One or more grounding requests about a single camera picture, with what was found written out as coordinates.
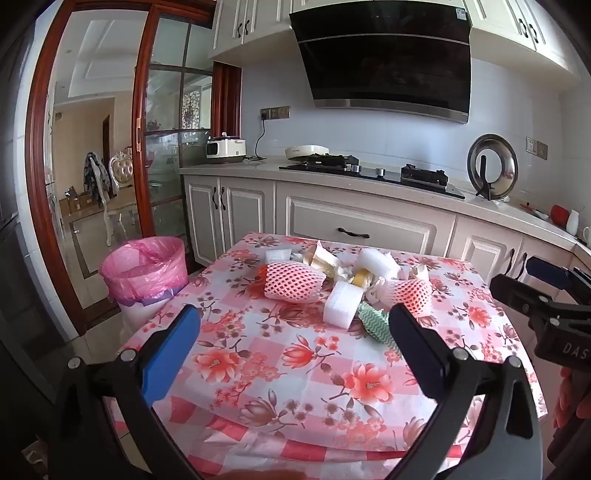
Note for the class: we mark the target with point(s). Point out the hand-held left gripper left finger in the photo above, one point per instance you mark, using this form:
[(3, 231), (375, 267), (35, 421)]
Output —
[(171, 350)]

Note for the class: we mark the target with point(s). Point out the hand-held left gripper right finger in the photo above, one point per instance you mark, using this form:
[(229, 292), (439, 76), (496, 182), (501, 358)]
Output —
[(413, 346)]

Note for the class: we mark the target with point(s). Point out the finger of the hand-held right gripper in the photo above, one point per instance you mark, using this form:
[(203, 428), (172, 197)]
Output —
[(519, 295), (549, 272)]

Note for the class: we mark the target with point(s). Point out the trash bin with pink bag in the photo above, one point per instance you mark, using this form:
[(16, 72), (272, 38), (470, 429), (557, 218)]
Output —
[(143, 267)]

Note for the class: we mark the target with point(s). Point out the printed paper bag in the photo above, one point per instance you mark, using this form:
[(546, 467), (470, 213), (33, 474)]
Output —
[(323, 262)]

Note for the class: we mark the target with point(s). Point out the person's right hand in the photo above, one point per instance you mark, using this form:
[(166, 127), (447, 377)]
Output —
[(570, 397)]

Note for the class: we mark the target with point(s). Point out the green patterned cloth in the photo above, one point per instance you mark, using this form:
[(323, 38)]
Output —
[(374, 323)]

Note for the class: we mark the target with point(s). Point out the small pink foam fruit net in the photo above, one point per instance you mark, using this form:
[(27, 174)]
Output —
[(413, 293)]

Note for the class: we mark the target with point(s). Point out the white bottle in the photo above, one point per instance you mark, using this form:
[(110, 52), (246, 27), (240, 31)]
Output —
[(572, 221)]

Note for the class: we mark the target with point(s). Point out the red cup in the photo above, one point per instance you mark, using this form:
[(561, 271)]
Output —
[(559, 214)]

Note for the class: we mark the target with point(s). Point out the crumpled beige paper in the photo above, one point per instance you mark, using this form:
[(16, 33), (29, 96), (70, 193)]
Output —
[(418, 272)]

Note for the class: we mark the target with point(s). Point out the white foam block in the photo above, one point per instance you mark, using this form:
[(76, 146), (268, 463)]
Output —
[(341, 304)]

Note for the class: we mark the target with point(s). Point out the white foam roll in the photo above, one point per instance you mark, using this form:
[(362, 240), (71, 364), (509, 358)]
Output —
[(378, 263)]

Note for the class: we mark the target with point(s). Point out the pink floral tablecloth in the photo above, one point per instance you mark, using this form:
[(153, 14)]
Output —
[(277, 360)]

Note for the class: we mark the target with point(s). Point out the black lid stand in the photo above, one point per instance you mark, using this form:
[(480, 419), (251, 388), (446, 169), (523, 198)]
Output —
[(482, 180)]

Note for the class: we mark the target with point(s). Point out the steel pot lid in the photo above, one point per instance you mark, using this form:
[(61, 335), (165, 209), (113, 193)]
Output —
[(503, 161)]

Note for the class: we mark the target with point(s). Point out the large pink foam fruit net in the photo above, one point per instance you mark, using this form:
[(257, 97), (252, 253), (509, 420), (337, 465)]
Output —
[(291, 281)]

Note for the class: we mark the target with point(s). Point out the dark grey fridge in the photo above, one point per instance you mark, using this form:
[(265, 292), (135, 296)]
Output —
[(23, 323)]

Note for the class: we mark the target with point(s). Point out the white kitchen base cabinet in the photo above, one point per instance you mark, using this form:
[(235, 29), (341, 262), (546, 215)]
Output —
[(314, 217)]

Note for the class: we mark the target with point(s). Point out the cardboard boxes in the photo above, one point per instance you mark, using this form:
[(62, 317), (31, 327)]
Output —
[(78, 203)]

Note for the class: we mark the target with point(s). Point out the black gas stove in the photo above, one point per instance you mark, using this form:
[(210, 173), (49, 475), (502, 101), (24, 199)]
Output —
[(369, 174)]

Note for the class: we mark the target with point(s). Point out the white dining chair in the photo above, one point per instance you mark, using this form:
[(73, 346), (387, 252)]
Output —
[(121, 170)]

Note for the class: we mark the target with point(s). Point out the dark patterned clothing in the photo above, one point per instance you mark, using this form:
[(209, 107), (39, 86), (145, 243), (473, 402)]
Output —
[(94, 177)]

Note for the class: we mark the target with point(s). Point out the white rice cooker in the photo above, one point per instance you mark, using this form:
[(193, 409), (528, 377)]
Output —
[(226, 148)]

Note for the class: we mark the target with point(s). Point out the wooden sliding glass door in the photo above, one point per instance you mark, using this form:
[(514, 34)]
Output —
[(143, 138)]

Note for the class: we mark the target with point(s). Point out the white electric pan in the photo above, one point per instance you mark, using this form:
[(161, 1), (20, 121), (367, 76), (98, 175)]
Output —
[(304, 151)]

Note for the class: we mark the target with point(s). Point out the white upper cabinet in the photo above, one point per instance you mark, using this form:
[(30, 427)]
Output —
[(249, 23), (517, 32)]

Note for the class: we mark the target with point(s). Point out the black range hood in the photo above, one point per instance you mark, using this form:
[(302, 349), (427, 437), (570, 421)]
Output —
[(383, 60)]

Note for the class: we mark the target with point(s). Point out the gold wall socket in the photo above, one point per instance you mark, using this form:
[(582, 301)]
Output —
[(277, 112), (536, 147)]

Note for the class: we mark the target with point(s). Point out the red wooden door frame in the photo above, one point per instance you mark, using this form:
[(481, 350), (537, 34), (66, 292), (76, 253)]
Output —
[(37, 184)]

